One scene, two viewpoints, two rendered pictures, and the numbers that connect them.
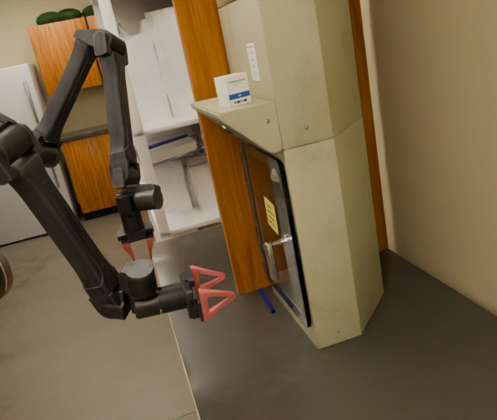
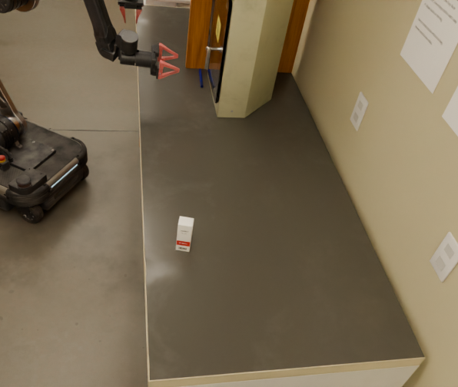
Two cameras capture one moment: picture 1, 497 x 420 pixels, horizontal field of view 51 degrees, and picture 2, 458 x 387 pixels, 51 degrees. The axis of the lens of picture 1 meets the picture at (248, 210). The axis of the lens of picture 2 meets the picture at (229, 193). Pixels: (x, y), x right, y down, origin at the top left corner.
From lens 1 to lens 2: 0.69 m
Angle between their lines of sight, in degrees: 25
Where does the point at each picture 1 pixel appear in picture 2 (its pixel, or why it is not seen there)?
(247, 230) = (204, 28)
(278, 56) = not seen: outside the picture
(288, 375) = (194, 124)
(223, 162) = not seen: outside the picture
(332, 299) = (234, 92)
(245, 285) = (191, 63)
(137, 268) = (128, 35)
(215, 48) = not seen: outside the picture
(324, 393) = (209, 139)
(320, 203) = (246, 36)
